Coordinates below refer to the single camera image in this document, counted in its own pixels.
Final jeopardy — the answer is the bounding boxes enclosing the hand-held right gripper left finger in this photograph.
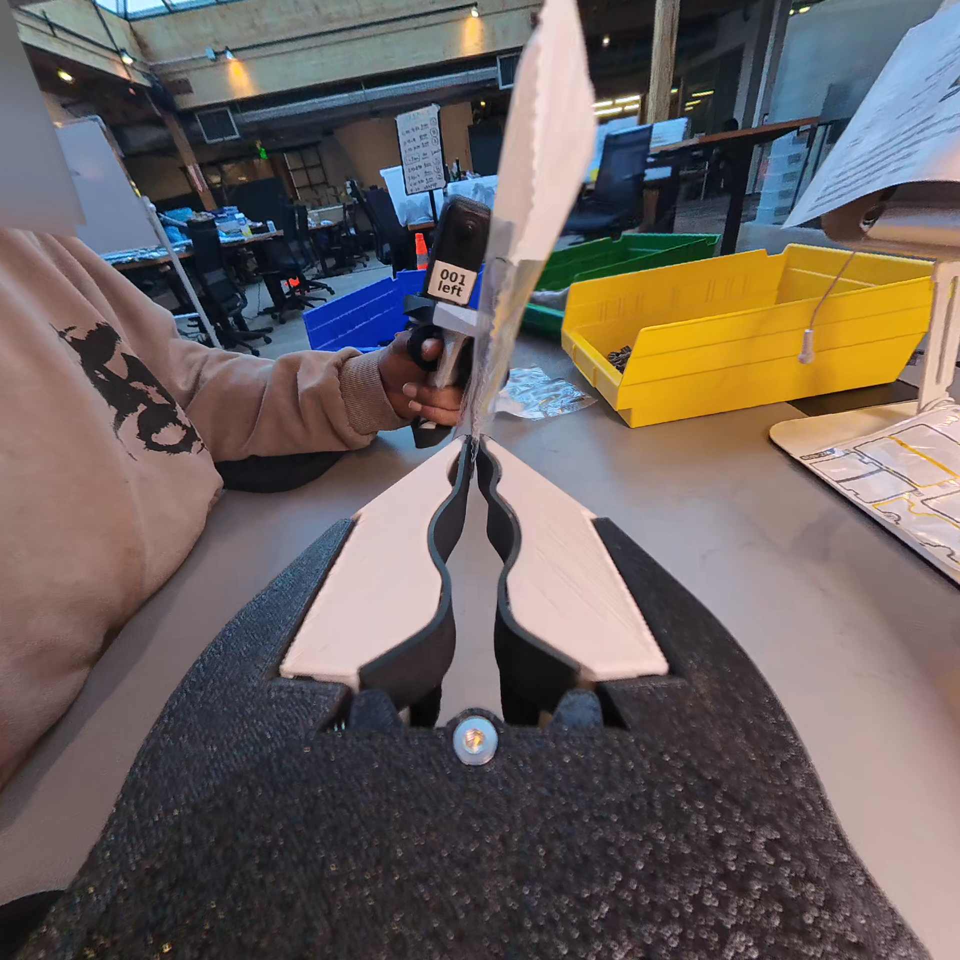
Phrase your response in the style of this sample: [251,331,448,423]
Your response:
[281,438,474,721]

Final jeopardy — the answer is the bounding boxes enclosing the white cord with plug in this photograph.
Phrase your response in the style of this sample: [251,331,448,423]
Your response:
[798,248,859,366]

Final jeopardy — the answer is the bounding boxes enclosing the white sticker sheet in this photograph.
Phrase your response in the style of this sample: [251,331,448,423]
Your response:
[803,417,960,571]

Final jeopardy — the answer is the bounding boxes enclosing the person's beige sweatshirt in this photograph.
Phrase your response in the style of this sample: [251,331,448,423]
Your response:
[0,228,264,789]

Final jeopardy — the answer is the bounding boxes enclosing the person's left hand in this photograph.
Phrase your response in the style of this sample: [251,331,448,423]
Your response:
[375,333,469,429]

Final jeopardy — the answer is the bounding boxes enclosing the white stand pole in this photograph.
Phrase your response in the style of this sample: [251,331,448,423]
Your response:
[915,258,960,409]

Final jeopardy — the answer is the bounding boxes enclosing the white book stand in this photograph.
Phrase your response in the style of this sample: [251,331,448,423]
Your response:
[822,183,960,264]

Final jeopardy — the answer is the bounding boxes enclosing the white paper sign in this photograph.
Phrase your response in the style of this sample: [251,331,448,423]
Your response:
[395,105,448,196]

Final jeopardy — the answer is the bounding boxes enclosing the instruction booklet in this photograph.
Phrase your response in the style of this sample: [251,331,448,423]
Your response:
[783,0,960,229]

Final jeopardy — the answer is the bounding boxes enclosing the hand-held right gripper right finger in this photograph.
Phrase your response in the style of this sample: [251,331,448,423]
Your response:
[477,438,672,721]

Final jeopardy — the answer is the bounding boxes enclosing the yellow bin with grey parts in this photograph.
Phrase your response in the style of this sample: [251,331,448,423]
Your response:
[563,245,934,429]

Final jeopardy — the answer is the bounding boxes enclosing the white whiteboard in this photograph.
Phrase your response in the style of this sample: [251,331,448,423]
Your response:
[57,117,181,256]

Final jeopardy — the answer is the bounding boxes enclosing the large clear labelled bag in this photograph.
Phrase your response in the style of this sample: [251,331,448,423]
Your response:
[458,0,598,451]

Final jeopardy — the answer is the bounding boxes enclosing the person's dark pants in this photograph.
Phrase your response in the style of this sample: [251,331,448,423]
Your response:
[0,890,61,960]

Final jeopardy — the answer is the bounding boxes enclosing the blue bin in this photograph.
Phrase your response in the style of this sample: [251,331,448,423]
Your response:
[305,270,484,354]

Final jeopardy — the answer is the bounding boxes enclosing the green bin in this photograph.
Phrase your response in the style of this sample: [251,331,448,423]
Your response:
[518,233,721,339]

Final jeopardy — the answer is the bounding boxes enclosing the person's left forearm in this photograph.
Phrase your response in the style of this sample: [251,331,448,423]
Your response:
[165,345,406,459]

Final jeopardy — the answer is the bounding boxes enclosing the black office chair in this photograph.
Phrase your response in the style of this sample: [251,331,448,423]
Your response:
[563,125,657,241]
[177,215,274,354]
[248,180,334,316]

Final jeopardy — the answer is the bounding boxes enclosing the dark wooden table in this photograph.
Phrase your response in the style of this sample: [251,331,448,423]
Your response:
[653,117,819,249]

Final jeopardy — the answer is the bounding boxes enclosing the black textured pad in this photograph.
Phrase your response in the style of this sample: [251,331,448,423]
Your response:
[215,447,349,493]

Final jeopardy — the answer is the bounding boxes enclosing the clear plastic bag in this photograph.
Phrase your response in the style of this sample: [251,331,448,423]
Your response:
[495,368,598,421]

